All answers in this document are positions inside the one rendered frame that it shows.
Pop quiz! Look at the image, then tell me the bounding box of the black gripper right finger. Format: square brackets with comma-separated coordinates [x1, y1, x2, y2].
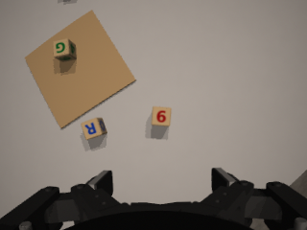
[180, 168, 307, 230]

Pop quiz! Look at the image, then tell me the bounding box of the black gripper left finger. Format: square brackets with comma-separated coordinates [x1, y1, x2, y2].
[0, 171, 137, 230]

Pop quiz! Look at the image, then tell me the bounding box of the tan square mat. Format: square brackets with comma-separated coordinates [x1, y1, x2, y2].
[25, 10, 136, 128]

